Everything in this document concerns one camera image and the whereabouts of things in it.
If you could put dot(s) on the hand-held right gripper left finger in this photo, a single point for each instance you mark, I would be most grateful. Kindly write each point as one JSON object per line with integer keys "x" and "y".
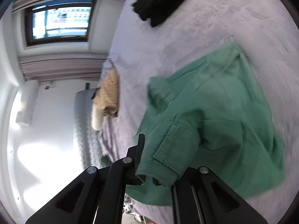
{"x": 137, "y": 149}

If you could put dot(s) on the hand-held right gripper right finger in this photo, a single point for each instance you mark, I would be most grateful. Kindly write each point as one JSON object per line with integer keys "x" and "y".
{"x": 186, "y": 182}

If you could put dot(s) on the green work jacket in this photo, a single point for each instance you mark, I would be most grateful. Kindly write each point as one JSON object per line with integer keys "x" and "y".
{"x": 222, "y": 121}

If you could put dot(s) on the white pillow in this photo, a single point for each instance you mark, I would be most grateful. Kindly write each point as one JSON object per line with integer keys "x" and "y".
{"x": 97, "y": 121}

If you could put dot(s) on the grey padded headboard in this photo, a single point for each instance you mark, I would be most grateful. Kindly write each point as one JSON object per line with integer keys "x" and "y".
{"x": 81, "y": 126}

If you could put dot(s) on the beige striped garment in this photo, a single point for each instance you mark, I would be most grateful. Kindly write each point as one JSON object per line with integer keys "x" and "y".
{"x": 108, "y": 93}

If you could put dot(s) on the lilac plush blanket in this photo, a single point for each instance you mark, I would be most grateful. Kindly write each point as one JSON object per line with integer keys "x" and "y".
{"x": 186, "y": 39}

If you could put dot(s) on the white air conditioner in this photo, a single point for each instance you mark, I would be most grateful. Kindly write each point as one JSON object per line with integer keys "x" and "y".
{"x": 26, "y": 102}

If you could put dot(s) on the window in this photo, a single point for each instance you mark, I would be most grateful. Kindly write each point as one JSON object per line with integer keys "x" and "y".
{"x": 60, "y": 21}

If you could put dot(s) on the black garment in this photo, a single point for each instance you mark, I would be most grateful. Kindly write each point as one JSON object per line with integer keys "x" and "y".
{"x": 163, "y": 0}

